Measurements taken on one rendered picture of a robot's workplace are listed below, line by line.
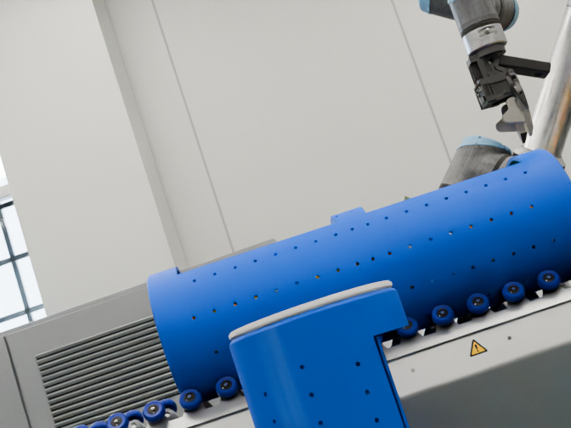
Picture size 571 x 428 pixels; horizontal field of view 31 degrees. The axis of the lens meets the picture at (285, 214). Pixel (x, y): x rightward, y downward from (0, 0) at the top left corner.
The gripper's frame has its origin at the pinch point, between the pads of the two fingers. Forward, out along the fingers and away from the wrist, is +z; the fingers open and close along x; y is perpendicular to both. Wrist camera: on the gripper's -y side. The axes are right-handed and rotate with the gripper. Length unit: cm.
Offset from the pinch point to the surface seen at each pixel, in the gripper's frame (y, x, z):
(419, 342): 39, 12, 35
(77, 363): 138, -165, 4
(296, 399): 65, 62, 38
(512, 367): 23, 15, 45
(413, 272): 35.8, 15.1, 22.1
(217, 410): 81, 12, 36
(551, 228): 6.9, 15.1, 22.3
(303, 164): 26, -279, -66
